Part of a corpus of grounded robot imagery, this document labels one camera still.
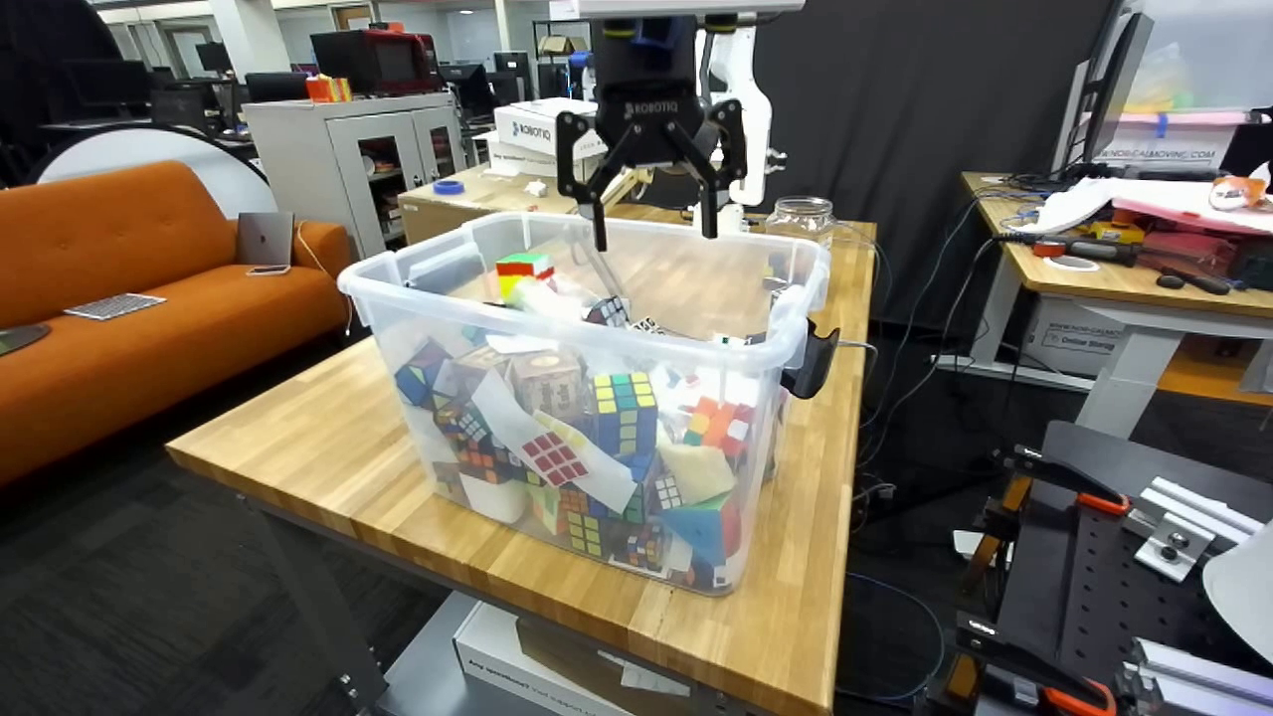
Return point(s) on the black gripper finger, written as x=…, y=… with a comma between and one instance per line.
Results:
x=704, y=193
x=594, y=199

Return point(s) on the clear plastic storage bin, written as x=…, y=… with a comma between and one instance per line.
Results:
x=613, y=402

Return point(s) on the white cabinet with glass doors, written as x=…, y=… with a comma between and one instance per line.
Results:
x=354, y=161

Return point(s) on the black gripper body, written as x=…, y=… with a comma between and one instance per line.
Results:
x=648, y=104

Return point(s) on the white side desk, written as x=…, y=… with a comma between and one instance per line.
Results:
x=1204, y=345

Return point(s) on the black bin latch handle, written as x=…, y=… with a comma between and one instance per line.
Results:
x=812, y=368

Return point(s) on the clear plastic jar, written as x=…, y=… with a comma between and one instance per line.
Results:
x=801, y=218

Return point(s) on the white cardboard box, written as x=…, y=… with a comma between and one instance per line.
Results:
x=526, y=132

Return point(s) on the orange sofa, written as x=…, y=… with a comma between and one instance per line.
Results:
x=141, y=300

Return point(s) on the computer monitor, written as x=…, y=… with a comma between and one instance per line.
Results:
x=1099, y=92

